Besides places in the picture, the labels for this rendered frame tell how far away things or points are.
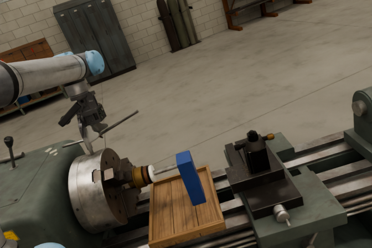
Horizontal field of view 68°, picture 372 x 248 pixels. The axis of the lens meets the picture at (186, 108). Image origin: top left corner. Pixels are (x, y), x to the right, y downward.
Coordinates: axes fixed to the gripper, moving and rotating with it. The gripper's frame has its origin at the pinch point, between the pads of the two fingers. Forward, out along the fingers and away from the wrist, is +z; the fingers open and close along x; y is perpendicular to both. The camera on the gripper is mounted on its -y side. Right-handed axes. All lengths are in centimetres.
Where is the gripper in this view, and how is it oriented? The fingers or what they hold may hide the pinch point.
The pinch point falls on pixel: (95, 144)
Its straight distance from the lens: 112.2
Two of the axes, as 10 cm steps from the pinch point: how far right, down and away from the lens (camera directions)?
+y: 9.5, -3.0, -0.8
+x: 0.0, -2.6, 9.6
